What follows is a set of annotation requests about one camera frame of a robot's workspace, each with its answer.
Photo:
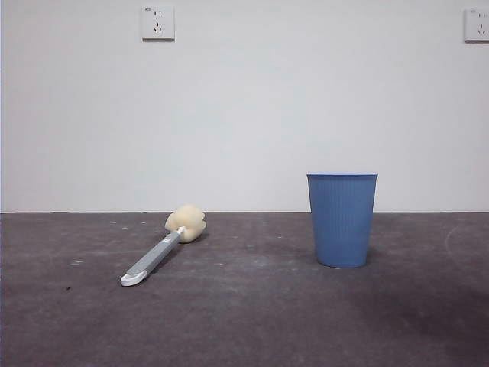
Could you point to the blue ribbed plastic cup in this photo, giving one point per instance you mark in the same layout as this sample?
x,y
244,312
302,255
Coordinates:
x,y
340,221

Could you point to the white wall socket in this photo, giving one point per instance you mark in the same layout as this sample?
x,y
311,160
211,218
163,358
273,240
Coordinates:
x,y
158,23
477,25

